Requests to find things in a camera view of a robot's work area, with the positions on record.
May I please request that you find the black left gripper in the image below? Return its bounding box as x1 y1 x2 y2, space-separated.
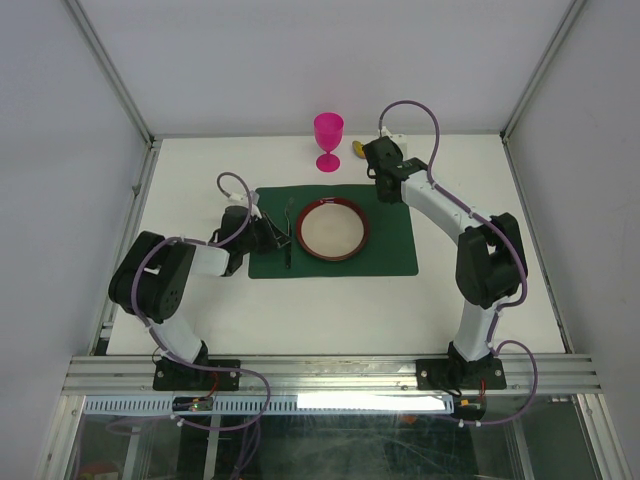
239 212 291 255

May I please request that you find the gold bowl spoon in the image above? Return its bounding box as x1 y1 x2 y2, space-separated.
351 140 365 159

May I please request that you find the silver fork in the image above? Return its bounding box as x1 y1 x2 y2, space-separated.
284 197 294 270

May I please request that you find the red rimmed cream plate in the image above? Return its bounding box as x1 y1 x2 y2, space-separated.
296 197 370 262

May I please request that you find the pink plastic goblet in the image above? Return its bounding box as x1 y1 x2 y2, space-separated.
313 112 344 173

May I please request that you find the green placemat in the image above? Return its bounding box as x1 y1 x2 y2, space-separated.
248 184 419 279

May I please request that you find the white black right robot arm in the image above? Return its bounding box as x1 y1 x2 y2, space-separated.
363 136 527 387

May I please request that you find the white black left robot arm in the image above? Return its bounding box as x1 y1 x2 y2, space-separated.
108 206 291 389

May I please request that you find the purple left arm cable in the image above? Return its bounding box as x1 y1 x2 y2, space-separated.
99 172 274 480

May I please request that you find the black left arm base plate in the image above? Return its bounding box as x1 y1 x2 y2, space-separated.
152 359 241 392

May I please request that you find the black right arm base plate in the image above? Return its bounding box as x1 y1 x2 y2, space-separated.
415 355 507 392

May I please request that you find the aluminium front rail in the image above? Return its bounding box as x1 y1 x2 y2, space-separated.
62 353 602 396

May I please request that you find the aluminium right frame post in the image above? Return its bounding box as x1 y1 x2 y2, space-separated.
500 0 589 144

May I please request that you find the aluminium frame post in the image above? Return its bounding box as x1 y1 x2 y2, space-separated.
61 0 155 148
500 0 589 144

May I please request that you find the white slotted cable duct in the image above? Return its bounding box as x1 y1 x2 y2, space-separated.
84 393 454 416

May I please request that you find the aluminium left frame post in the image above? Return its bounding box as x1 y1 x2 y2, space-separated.
61 0 155 148

